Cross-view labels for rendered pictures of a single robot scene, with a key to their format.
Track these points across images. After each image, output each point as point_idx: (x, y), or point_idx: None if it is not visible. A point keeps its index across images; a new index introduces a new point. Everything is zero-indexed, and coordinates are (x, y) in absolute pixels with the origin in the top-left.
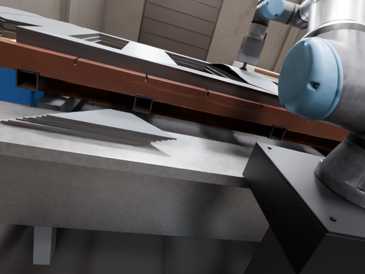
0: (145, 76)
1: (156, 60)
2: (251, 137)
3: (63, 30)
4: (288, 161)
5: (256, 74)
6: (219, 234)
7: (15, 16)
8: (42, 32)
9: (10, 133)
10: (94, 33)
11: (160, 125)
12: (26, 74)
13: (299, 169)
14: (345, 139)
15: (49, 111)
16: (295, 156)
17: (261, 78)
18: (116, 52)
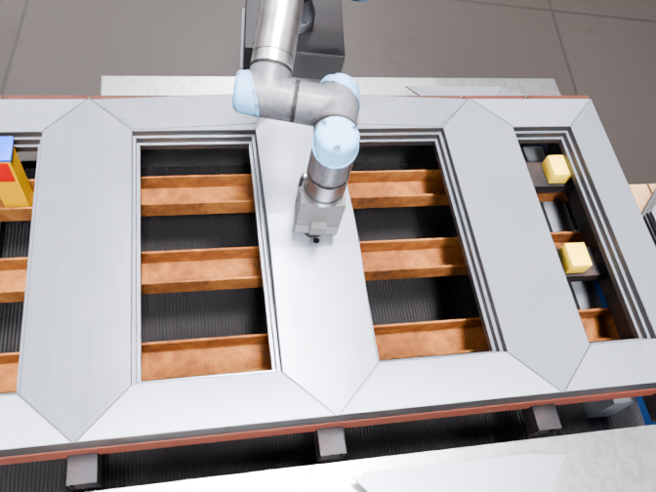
0: (463, 96)
1: (468, 115)
2: (207, 325)
3: (610, 175)
4: (328, 34)
5: (290, 203)
6: None
7: None
8: (572, 101)
9: (512, 87)
10: (634, 283)
11: (415, 279)
12: None
13: (323, 27)
14: (308, 0)
15: None
16: (313, 43)
17: (286, 184)
18: (504, 99)
